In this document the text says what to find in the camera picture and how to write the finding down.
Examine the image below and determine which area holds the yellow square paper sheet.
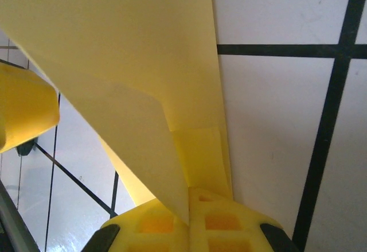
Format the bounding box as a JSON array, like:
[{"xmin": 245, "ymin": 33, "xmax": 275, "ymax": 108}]
[{"xmin": 0, "ymin": 0, "xmax": 235, "ymax": 227}]

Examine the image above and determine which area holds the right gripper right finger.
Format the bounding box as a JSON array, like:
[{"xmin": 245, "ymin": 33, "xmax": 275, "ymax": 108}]
[{"xmin": 188, "ymin": 185, "xmax": 299, "ymax": 252}]

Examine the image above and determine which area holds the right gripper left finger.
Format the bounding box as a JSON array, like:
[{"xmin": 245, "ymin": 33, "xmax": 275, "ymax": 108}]
[{"xmin": 83, "ymin": 199, "xmax": 191, "ymax": 252}]

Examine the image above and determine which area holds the aluminium table frame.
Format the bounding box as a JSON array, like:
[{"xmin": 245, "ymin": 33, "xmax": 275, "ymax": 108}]
[{"xmin": 0, "ymin": 183, "xmax": 40, "ymax": 252}]

